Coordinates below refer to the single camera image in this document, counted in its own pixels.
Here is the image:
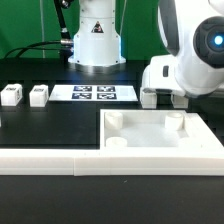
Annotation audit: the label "black cable bundle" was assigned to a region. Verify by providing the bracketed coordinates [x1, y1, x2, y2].
[2, 0, 75, 60]

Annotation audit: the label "white sheet with tags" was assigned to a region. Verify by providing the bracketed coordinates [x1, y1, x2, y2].
[49, 85, 137, 102]

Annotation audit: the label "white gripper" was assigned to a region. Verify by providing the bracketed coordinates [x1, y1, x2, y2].
[141, 55, 185, 96]

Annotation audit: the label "white square tabletop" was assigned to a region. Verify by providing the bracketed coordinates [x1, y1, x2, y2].
[100, 109, 224, 158]

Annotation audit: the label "white L-shaped obstacle fence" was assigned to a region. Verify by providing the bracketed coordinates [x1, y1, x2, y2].
[0, 149, 224, 176]

